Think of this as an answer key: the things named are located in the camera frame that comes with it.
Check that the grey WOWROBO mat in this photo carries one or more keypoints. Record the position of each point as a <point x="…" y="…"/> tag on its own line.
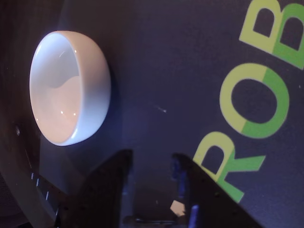
<point x="171" y="71"/>

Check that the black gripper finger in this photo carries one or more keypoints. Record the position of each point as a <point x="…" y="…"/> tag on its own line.
<point x="99" y="194"/>
<point x="209" y="204"/>

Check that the small white ceramic bowl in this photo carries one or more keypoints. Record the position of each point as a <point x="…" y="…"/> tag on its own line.
<point x="61" y="90"/>

